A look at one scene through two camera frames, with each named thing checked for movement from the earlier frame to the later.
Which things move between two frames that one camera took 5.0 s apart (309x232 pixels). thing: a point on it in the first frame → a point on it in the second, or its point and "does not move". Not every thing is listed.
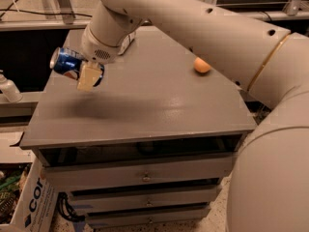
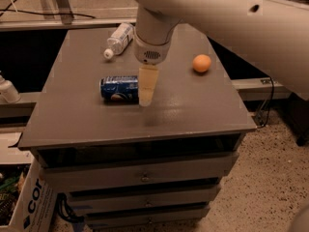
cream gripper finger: [89, 75] → [147, 79]
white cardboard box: [37, 205] does not move
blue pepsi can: [67, 61] → [120, 90]
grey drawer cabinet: [149, 147] does not move
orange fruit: [201, 66] does not move
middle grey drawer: [149, 198] does not move
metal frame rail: [85, 22] does not move
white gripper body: [95, 50] → [151, 53]
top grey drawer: [84, 175] does not move
